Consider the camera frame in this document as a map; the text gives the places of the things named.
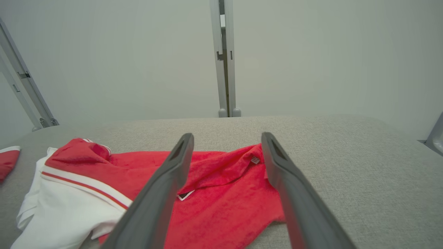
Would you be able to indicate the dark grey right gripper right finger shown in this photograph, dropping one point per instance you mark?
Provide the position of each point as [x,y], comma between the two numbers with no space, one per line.
[301,214]

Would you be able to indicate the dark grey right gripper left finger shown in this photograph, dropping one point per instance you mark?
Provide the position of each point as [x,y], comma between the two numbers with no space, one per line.
[155,214]

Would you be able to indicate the red white jersey shirt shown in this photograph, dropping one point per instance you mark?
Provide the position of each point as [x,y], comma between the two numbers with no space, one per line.
[225,207]

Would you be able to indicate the red shorts with white stripe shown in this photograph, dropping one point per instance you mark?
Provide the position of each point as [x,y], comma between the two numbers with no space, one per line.
[7,162]

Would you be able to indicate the grey partition frame bar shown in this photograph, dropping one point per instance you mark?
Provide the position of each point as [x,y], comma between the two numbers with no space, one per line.
[436,138]

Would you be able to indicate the grey partition corner post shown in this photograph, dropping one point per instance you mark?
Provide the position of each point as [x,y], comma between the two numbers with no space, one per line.
[34,93]

